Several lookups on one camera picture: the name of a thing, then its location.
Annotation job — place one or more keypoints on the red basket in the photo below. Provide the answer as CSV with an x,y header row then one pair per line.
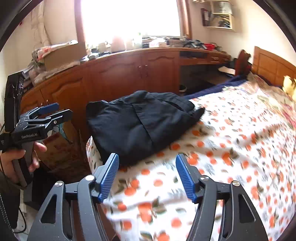
x,y
209,47

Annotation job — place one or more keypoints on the black trench coat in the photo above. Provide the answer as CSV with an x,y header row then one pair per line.
x,y
139,125

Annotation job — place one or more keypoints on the cardboard box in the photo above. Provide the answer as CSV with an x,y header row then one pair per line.
x,y
65,55

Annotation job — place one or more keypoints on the wooden chair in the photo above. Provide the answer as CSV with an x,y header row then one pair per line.
x,y
242,66

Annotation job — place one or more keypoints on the left hand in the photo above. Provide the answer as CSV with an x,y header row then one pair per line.
x,y
13,154

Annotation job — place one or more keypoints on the wooden desk cabinet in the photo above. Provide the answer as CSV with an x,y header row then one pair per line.
x,y
116,75

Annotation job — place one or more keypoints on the white wall shelf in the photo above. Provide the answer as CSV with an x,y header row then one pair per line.
x,y
217,14

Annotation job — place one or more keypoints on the window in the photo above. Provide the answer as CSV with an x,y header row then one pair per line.
x,y
103,21

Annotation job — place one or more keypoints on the yellow plush toy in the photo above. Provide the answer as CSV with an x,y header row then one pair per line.
x,y
289,87

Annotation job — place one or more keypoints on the floral quilt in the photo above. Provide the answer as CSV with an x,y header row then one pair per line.
x,y
273,97

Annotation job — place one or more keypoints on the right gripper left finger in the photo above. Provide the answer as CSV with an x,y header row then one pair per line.
x,y
72,211

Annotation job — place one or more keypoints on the orange print bed sheet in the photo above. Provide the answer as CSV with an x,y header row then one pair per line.
x,y
237,138

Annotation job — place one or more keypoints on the wooden headboard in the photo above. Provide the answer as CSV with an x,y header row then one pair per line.
x,y
271,67

